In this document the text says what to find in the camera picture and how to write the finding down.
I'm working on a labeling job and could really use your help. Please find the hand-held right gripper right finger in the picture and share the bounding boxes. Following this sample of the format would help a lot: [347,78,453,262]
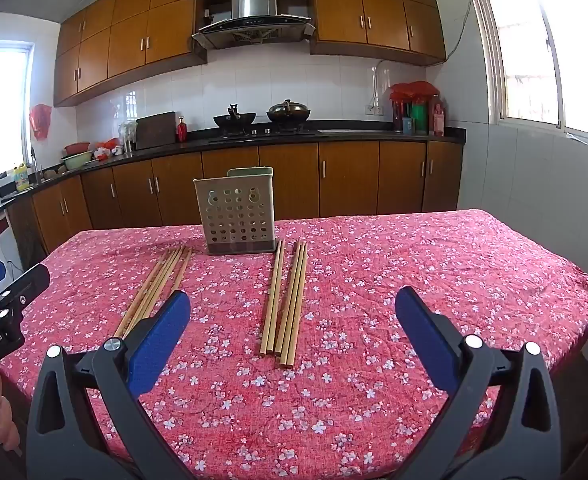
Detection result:
[395,286,562,480]

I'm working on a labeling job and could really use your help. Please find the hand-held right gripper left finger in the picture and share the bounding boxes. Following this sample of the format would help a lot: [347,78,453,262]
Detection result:
[26,290,192,480]

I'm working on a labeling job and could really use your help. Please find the person's left hand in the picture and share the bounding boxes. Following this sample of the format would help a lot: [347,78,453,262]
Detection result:
[0,366,22,453]

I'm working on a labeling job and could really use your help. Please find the red floral tablecloth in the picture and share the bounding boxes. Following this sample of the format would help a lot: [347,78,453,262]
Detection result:
[0,208,588,480]

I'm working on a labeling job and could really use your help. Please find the green basin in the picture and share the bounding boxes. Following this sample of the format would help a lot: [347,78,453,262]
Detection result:
[61,151,94,171]

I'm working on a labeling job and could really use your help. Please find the red white plastic bag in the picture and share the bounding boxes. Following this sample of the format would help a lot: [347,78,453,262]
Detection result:
[94,140,124,162]

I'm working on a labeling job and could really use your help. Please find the hanging red plastic bag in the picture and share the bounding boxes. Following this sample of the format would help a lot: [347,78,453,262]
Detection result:
[30,104,53,141]

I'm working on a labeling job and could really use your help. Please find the wooden base cabinets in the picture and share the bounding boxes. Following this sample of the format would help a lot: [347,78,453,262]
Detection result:
[6,140,464,256]

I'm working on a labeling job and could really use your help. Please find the metal cup with plastic bag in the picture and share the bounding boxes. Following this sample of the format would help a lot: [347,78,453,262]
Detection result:
[118,121,138,153]

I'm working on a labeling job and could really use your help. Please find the dark wooden cutting board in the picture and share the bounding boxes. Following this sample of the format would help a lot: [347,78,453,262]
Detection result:
[134,111,177,150]

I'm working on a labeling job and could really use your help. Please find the black kitchen countertop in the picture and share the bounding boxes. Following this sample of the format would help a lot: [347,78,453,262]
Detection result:
[0,120,467,206]

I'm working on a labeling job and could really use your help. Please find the red oil bottle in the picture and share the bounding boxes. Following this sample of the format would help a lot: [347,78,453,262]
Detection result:
[429,95,446,137]

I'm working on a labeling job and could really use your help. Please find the black gas stove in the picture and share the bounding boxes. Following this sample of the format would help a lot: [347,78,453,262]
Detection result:
[208,127,321,141]

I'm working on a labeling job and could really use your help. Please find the red bag over bottles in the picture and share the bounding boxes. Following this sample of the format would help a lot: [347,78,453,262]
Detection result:
[390,81,441,133]

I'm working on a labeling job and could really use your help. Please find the wok with metal lid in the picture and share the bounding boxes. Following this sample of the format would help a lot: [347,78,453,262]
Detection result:
[266,100,311,125]

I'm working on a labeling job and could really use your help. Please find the large sliding window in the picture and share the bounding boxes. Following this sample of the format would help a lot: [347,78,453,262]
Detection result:
[466,0,588,150]

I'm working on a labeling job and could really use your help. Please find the steel range hood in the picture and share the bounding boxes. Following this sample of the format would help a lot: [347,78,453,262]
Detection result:
[191,0,315,51]

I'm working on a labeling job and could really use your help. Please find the black wok with handle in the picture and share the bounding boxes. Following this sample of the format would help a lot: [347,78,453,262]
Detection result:
[213,104,257,136]

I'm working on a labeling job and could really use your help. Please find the white wall cable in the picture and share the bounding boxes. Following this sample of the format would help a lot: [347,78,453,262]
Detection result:
[373,59,392,108]

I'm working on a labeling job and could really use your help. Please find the wooden wall cabinets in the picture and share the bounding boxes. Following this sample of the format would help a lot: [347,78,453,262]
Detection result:
[310,0,447,67]
[54,0,209,107]

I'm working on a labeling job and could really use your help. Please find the grey wall cable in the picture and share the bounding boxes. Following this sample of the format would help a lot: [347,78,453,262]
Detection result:
[444,0,476,61]

